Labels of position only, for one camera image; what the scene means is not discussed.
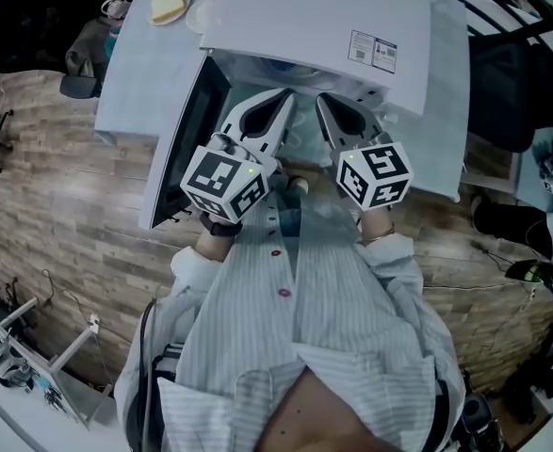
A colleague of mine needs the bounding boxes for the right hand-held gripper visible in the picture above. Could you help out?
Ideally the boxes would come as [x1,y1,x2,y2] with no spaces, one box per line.
[315,91,415,212]

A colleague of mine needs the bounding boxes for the white desk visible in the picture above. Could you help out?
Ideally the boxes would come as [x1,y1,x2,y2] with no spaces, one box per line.
[0,294,117,452]

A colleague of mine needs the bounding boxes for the blue jeans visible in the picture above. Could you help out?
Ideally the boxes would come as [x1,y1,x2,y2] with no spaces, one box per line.
[275,190,315,237]

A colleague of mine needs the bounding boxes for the white cloth covered table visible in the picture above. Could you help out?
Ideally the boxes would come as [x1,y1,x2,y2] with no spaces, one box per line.
[94,0,212,137]

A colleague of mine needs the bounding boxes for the yellow cake slice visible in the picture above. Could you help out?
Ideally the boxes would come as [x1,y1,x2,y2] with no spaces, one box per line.
[151,0,186,23]

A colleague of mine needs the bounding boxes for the rectangular label sticker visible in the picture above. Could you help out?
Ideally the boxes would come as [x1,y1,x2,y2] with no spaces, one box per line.
[348,28,398,73]

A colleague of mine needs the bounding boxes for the white microwave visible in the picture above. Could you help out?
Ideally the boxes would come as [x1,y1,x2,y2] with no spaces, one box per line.
[138,0,433,231]

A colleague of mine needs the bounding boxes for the thin gold bracelet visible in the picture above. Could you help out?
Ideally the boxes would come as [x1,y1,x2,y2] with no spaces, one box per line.
[361,223,397,247]

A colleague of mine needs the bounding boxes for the person's left forearm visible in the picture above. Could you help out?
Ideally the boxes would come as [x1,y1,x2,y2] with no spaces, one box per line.
[195,209,245,264]

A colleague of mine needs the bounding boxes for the light striped shirt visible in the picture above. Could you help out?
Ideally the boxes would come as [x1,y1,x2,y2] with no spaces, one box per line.
[114,190,466,452]

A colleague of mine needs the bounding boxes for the black metal railing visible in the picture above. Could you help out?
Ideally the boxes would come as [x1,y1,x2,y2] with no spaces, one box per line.
[438,0,553,65]

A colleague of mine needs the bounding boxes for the white black headset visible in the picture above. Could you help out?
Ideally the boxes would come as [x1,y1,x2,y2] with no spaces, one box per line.
[0,341,37,389]

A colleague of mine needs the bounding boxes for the person's right forearm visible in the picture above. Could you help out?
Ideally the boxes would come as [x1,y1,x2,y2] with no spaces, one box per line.
[360,204,398,247]

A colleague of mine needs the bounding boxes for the small table wooden legs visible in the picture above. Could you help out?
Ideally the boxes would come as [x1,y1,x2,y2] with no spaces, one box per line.
[0,297,103,430]

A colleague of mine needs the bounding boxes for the light blue topped table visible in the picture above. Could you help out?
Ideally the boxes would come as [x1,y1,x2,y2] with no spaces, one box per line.
[511,124,553,206]

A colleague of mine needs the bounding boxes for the person's bare chest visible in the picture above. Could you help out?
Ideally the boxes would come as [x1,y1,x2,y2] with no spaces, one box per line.
[256,364,399,452]

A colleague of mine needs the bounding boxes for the white plate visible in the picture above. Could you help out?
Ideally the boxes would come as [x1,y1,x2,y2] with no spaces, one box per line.
[146,0,193,27]
[186,0,219,33]

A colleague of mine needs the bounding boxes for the black green device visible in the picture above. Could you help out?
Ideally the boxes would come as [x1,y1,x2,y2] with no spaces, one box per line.
[505,258,553,284]

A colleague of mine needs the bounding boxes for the blue water jug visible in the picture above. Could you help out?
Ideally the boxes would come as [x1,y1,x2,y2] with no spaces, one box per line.
[267,57,308,77]

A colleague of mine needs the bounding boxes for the beige shoe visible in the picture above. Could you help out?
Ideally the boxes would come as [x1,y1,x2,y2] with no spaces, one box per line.
[285,175,310,196]

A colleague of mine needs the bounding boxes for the black wristwatch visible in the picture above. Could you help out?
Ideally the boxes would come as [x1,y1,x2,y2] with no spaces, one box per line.
[199,210,243,238]

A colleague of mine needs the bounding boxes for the black mesh office chair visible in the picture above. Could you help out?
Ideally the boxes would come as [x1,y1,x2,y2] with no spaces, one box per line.
[466,35,553,154]

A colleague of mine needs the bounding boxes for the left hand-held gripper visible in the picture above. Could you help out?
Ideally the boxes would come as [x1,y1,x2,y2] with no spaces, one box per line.
[180,88,300,226]

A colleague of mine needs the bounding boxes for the black rig cable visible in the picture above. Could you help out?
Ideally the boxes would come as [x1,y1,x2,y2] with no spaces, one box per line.
[132,297,159,452]

